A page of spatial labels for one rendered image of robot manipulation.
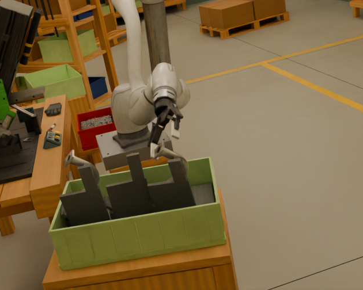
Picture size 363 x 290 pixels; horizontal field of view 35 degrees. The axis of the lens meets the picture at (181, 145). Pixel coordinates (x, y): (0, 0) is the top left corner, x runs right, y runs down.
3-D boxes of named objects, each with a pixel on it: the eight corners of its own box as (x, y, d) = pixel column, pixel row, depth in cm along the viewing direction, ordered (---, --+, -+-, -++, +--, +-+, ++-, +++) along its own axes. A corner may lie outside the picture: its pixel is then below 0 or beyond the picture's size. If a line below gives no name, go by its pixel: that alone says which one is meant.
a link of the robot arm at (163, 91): (161, 82, 214) (161, 93, 210) (181, 92, 218) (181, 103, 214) (148, 97, 220) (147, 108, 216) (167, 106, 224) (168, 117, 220)
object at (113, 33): (103, 37, 1063) (98, 13, 1047) (137, 35, 1019) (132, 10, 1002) (58, 56, 974) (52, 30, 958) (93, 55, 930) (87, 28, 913)
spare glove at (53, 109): (46, 108, 369) (45, 105, 368) (62, 105, 369) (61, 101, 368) (44, 118, 350) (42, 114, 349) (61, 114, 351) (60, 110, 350)
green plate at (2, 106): (14, 116, 311) (4, 78, 308) (11, 117, 303) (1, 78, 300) (-8, 121, 310) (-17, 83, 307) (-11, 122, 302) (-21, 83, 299)
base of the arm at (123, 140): (143, 126, 300) (140, 116, 298) (157, 137, 280) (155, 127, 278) (109, 136, 294) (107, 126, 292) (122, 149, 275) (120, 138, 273)
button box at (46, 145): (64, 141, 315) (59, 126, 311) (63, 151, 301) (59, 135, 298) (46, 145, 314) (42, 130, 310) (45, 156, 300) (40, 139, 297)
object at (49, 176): (71, 114, 399) (65, 94, 393) (68, 212, 261) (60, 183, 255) (51, 118, 398) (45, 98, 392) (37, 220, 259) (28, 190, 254)
